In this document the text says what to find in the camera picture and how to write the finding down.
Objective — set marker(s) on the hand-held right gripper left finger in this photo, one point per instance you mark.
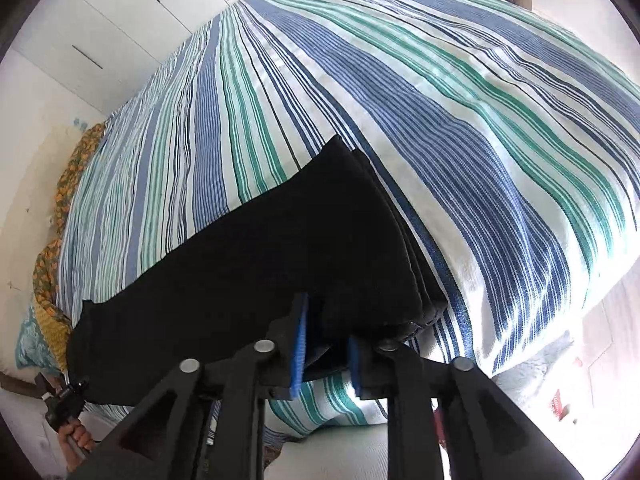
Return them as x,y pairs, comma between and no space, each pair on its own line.
298,350

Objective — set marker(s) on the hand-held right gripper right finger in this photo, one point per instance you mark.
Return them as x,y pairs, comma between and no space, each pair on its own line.
356,365

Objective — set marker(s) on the black pants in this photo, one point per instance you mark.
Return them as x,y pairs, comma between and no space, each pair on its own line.
240,280

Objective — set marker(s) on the person's left hand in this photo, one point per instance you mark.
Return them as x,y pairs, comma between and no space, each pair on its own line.
79,436

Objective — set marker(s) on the teal patterned pillow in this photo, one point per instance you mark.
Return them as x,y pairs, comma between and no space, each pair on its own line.
33,341

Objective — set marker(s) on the grey floor mat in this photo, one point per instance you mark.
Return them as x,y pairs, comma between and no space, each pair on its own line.
540,365

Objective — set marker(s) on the small red object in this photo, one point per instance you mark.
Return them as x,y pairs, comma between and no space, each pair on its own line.
559,404

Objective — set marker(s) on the orange patterned pillow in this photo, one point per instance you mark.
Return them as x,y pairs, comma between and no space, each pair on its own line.
70,185

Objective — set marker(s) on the striped bed sheet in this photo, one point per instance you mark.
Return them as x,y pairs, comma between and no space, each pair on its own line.
400,125

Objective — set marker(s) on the white wardrobe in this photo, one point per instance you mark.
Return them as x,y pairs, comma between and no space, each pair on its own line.
150,20

